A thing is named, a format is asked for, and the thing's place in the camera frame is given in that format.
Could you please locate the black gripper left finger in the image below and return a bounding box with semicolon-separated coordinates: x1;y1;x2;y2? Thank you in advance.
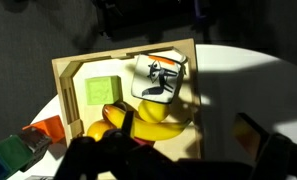
54;110;181;180

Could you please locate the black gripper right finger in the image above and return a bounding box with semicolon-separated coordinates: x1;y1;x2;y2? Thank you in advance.
231;112;297;180

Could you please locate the yellow banana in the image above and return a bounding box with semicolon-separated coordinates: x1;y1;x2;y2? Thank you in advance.
101;103;193;143

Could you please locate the wooden tray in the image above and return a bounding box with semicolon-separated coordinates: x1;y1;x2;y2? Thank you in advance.
51;37;204;162

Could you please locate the pink cube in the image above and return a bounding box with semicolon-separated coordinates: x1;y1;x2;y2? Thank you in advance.
133;137;156;148

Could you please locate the yellow-green cube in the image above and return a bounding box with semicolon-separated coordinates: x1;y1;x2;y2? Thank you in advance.
84;75;123;107

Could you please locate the orange block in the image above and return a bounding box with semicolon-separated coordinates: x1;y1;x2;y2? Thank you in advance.
21;114;67;145

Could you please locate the black white patterned card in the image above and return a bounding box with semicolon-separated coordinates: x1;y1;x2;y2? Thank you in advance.
23;174;56;180

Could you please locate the black patterned block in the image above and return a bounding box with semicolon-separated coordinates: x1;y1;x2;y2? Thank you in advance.
15;126;53;173

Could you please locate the white cube with fox print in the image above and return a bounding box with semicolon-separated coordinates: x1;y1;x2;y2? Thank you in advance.
130;52;189;105

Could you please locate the green block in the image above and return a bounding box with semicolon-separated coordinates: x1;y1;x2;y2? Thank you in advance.
0;134;35;180

